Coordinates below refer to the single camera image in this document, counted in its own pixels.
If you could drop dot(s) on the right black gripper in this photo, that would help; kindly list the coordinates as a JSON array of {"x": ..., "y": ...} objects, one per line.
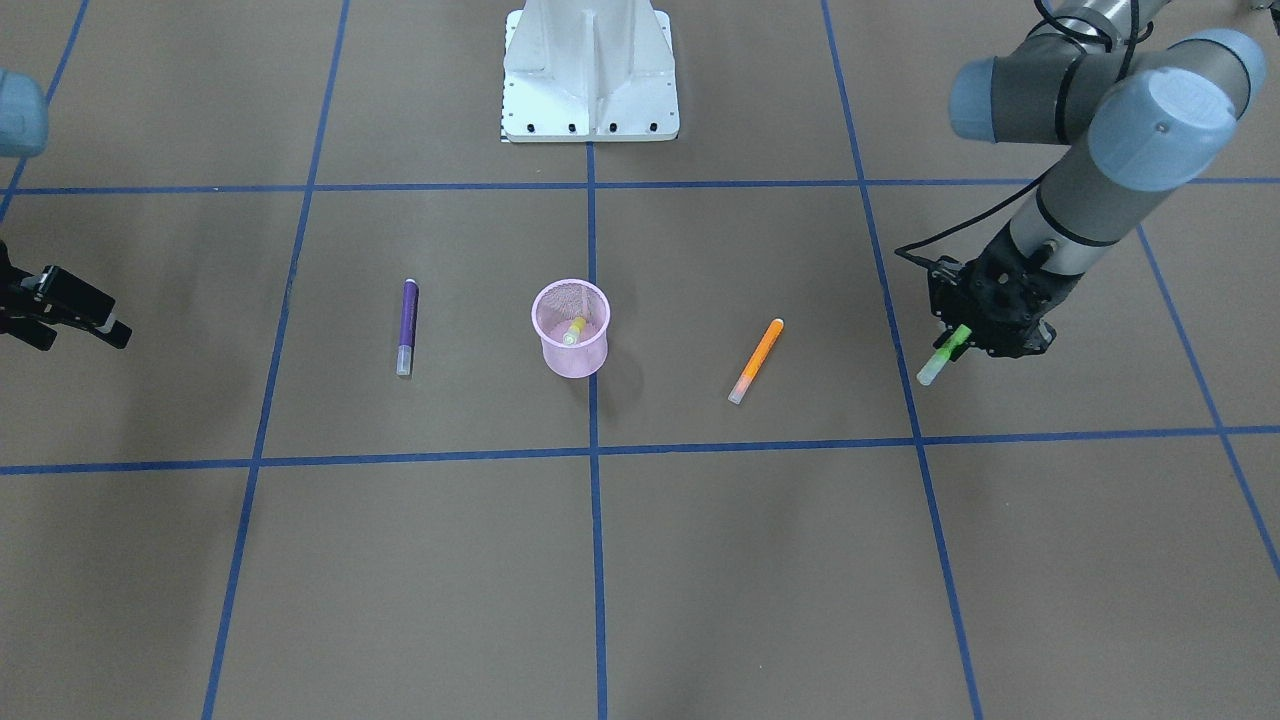
[{"x": 62, "y": 297}]

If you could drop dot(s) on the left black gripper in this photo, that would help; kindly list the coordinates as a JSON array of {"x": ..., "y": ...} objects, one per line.
[{"x": 1022, "y": 318}]

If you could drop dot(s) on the green highlighter pen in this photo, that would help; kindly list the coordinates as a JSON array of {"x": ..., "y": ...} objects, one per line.
[{"x": 952, "y": 343}]

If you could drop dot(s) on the purple marker pen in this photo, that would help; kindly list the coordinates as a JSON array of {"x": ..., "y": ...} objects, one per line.
[{"x": 407, "y": 327}]

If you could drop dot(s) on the yellow highlighter pen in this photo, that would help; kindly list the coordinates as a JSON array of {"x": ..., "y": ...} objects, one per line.
[{"x": 573, "y": 332}]

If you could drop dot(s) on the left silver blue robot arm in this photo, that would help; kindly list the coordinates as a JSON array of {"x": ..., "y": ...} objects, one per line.
[{"x": 1135, "y": 126}]

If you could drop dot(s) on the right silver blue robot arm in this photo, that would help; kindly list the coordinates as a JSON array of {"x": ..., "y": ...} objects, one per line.
[{"x": 24, "y": 124}]

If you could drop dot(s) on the orange highlighter pen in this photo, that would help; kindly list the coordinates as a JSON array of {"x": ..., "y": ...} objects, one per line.
[{"x": 756, "y": 360}]

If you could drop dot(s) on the pink mesh pen holder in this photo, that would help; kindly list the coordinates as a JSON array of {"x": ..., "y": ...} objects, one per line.
[{"x": 572, "y": 318}]

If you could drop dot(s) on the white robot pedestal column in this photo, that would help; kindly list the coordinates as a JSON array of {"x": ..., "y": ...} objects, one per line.
[{"x": 589, "y": 72}]

